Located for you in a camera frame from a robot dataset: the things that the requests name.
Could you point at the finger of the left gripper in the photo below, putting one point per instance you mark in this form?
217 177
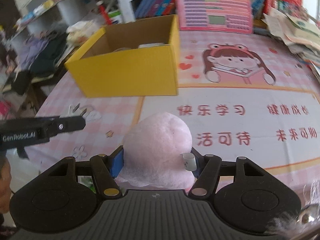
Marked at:
52 126

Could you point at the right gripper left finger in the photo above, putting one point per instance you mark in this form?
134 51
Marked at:
105 169

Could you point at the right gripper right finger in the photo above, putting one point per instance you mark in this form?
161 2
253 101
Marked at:
206 174

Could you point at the pink plush pig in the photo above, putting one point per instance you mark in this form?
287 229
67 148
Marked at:
153 151

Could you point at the clear tape roll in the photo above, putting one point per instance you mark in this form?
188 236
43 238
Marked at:
146 45

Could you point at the pile of clothes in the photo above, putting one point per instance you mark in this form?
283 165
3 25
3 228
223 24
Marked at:
39 57

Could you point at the pink printed table mat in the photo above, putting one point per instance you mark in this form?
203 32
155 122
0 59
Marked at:
276 126

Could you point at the floral tissue pack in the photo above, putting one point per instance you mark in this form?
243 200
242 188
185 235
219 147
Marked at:
80 32

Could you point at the yellow cardboard box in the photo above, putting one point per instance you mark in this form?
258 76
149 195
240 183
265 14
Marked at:
100 72

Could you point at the red pen in holder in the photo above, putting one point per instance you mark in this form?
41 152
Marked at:
103 12

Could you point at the pink toy keyboard tablet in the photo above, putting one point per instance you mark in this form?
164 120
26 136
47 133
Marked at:
232 16

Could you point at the pile of papers and books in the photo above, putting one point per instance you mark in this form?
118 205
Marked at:
301 37

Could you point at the row of blue books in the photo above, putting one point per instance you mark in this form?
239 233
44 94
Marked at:
155 8

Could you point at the white shelf post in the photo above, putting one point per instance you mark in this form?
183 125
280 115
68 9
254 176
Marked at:
126 9

